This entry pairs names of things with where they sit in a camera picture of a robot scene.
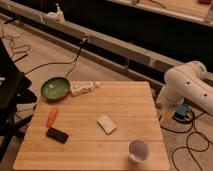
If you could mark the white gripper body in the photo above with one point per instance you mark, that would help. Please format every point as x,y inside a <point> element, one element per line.
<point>84,87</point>

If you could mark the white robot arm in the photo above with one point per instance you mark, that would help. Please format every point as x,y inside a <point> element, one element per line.
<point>186,82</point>

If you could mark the green ceramic bowl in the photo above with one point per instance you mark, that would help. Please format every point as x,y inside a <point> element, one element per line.
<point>55,88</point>

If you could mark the orange carrot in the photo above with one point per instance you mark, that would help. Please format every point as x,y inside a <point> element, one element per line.
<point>51,118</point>

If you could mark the black phone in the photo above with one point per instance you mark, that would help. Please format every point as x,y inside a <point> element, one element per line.
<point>57,135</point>

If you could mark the blue power box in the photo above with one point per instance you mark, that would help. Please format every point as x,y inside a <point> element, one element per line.
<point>181,111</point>

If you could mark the white device on rail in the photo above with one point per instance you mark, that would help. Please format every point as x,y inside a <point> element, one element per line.
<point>58,15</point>

